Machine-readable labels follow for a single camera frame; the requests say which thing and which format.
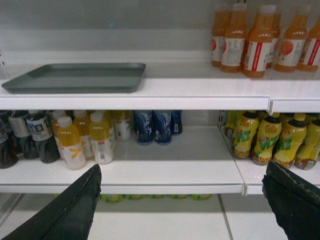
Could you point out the yellow lemon tea bottle left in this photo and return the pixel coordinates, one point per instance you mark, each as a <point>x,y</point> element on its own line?
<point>245,130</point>

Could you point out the orange juice bottle front centre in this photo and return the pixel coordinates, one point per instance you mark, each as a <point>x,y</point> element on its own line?
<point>259,42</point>

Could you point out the yellow lemon tea bottle right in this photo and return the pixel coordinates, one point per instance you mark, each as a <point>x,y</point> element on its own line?
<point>307,154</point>

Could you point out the yellow drink bottle middle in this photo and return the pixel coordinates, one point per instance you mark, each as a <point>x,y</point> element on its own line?
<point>82,122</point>

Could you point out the orange juice bottle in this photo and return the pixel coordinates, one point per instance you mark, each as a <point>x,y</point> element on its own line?
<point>293,41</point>
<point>234,39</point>
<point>259,42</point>
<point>221,22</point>
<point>310,56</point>

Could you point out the blue drink bottle right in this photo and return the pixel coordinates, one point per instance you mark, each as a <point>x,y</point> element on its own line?
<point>163,135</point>

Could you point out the silver grey serving tray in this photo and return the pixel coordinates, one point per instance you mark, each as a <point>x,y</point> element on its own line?
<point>79,78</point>

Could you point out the dark tea bottle middle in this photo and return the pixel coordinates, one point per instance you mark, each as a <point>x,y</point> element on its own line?
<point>18,122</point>

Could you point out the yellow drink bottle front left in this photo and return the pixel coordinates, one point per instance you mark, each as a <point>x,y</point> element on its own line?
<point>70,143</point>

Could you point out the dark tea bottle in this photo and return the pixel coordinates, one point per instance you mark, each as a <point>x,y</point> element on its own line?
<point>18,122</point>
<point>40,128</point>
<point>8,155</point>

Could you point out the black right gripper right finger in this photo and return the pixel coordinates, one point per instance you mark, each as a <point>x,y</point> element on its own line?
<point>294,201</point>

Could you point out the yellow lemon tea bottle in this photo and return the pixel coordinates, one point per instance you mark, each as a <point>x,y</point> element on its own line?
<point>269,130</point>
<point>245,130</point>
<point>291,138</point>
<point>307,154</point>

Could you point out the orange juice bottle far left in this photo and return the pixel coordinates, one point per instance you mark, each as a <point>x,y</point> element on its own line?
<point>221,22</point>

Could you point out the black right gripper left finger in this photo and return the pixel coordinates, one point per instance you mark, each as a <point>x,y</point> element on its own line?
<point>69,216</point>

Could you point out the orange juice bottle far right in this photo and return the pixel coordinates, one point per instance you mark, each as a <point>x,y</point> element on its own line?
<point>310,56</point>

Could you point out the yellow drink bottle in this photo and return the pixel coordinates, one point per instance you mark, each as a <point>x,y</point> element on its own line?
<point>100,139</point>
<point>70,143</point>
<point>82,122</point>

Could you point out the blue drink bottle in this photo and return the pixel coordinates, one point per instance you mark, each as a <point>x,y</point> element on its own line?
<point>143,126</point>
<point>163,135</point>

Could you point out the yellow drink bottle front right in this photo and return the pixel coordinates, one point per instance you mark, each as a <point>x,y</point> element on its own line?
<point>100,139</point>

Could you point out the dark tea bottle right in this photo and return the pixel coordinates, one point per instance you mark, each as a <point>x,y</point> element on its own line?
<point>40,128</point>

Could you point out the blue drink bottle left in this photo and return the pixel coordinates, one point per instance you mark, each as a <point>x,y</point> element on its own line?
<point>143,126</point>

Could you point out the dark tea bottle left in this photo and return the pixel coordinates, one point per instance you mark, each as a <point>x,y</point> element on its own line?
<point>8,155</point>

